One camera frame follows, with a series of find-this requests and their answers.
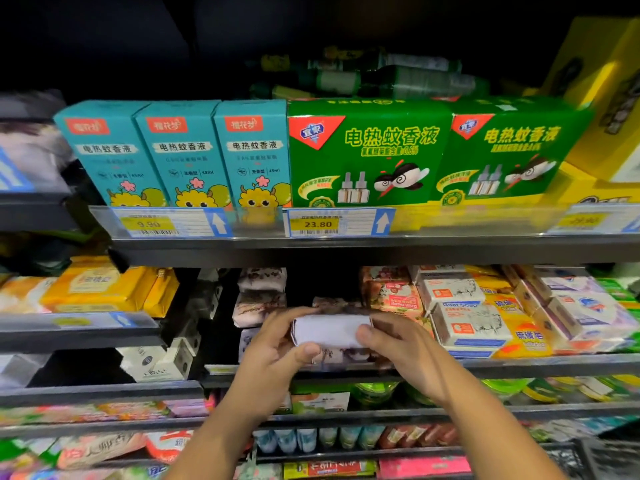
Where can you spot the yellow red flat pack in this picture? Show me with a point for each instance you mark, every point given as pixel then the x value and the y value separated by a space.
pixel 330 469

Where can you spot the white plastic pack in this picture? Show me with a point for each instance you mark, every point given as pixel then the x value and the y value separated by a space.
pixel 15 370

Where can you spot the row of dark green packs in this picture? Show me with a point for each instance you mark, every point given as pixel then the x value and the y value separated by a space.
pixel 430 83

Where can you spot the white blue price tag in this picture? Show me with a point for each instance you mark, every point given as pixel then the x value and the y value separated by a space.
pixel 595 219
pixel 12 175
pixel 170 223
pixel 335 223

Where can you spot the person's left hand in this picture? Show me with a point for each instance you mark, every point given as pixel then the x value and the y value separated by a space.
pixel 262 370

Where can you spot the person's right hand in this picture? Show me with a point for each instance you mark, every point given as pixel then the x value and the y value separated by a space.
pixel 415 355

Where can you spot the row of pink orange packets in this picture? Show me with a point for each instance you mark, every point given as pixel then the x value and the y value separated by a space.
pixel 130 408

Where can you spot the stack of white orange soap boxes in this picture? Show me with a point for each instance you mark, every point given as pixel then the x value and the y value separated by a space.
pixel 470 323

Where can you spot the stack of yellow soap boxes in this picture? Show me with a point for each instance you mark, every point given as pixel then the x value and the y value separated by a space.
pixel 525 343

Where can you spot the stack of green soap boxes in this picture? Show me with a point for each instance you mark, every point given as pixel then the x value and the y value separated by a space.
pixel 625 295

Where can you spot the orange white packet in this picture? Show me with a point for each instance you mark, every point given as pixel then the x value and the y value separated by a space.
pixel 22 295

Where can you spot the dark green packets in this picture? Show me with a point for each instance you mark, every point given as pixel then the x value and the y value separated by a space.
pixel 50 257

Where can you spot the teal box yellow cartoon print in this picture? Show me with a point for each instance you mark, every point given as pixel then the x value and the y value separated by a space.
pixel 252 155

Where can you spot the stack of floral soap boxes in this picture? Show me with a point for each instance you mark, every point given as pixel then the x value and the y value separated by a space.
pixel 350 356

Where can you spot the large yellow box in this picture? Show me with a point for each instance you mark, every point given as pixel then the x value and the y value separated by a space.
pixel 600 95

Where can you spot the row of red tubes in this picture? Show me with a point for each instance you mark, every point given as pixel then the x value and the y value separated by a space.
pixel 415 435

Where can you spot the green white carton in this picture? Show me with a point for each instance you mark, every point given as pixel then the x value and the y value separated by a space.
pixel 284 403
pixel 320 403

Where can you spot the teal packets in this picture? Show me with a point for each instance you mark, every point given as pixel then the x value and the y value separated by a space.
pixel 570 428

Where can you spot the flat yellow box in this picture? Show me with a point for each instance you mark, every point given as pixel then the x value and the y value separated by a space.
pixel 590 190

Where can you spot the person's right forearm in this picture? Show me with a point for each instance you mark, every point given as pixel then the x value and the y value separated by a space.
pixel 490 435

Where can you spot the white printed small cartons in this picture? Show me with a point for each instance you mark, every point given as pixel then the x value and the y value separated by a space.
pixel 150 363

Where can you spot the pink flat pack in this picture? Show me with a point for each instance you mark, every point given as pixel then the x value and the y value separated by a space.
pixel 425 467

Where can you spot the stack of white plastic packs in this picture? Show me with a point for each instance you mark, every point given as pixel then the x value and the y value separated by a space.
pixel 35 135

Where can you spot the stack of yellow soap cartons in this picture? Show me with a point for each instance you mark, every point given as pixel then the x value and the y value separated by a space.
pixel 95 287

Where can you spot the red white packet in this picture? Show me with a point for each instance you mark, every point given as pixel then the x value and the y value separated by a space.
pixel 168 443

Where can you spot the green box mosquito print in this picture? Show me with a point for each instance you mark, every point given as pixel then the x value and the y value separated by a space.
pixel 510 140
pixel 370 145

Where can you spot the white floral packet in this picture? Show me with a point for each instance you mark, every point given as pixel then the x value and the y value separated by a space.
pixel 258 472

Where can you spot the teal box pink flower print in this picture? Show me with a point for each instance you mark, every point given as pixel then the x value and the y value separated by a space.
pixel 185 155
pixel 105 155

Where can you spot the lilac soap box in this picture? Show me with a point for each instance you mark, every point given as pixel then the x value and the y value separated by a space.
pixel 332 330
pixel 245 340

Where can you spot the row of blue white tubes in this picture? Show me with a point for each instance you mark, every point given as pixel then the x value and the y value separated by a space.
pixel 300 439

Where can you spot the stack of pink soap boxes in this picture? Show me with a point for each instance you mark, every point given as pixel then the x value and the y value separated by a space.
pixel 395 295

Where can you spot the stack of white purple soap boxes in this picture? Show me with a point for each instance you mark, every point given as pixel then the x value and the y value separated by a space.
pixel 590 315

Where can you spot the pile of colourful packets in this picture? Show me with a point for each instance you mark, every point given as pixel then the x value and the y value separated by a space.
pixel 95 450

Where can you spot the white blue price strip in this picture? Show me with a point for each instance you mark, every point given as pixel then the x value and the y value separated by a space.
pixel 80 321

